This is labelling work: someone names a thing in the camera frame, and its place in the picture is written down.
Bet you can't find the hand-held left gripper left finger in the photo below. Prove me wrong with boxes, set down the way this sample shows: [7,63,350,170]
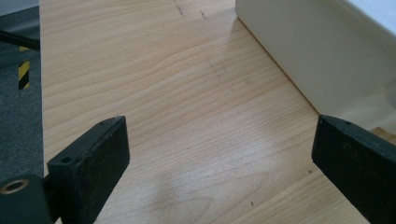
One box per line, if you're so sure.
[47,115,131,224]

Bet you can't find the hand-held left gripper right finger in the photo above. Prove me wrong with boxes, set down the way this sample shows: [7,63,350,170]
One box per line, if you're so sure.
[311,114,396,224]

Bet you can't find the white plastic tray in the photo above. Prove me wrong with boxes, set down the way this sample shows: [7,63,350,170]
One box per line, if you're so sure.
[234,0,396,135]

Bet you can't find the yellow black floor tape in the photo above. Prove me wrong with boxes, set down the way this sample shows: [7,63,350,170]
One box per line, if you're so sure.
[18,60,32,91]

